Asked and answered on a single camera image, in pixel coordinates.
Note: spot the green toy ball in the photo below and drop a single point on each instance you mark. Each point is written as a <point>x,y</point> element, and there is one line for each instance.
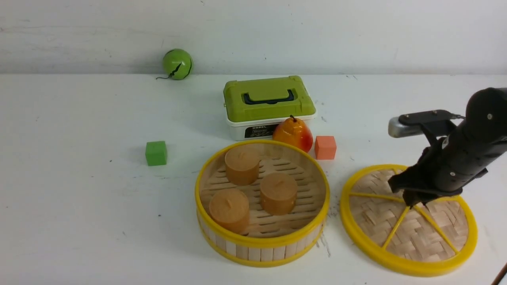
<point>177,63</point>

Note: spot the green foam cube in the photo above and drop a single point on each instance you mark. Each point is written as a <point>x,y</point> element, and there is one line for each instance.
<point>156,153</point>

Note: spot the green lidded white box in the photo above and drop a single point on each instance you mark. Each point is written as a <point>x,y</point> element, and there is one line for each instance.
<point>254,108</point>

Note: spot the orange foam cube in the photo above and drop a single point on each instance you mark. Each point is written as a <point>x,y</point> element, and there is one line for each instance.
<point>325,147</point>

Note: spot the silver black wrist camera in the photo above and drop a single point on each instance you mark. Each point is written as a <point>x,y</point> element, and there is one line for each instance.
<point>433,124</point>

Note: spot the yellow woven steamer lid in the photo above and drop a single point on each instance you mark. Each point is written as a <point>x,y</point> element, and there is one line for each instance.
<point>424,240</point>

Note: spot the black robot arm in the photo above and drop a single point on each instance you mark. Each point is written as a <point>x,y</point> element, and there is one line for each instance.
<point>485,121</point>

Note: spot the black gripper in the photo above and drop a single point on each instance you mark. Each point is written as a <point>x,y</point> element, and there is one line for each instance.
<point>442,170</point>

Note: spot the brown cylinder bun front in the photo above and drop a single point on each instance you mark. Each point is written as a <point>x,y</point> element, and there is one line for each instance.
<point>230,209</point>

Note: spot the brown cylinder bun right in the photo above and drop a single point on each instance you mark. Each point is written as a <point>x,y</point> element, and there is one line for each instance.
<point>278,193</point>

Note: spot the orange yellow toy pear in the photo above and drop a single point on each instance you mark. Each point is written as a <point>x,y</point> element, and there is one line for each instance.
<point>295,132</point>

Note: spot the brown cylinder bun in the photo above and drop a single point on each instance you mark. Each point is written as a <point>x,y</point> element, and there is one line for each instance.
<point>230,209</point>
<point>242,165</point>
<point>278,193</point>

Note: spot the brown cylinder bun back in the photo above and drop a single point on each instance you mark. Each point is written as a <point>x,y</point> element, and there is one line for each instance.
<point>242,165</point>

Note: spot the yellow bamboo steamer basket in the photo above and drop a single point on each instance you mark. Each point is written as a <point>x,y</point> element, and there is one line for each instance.
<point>269,240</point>

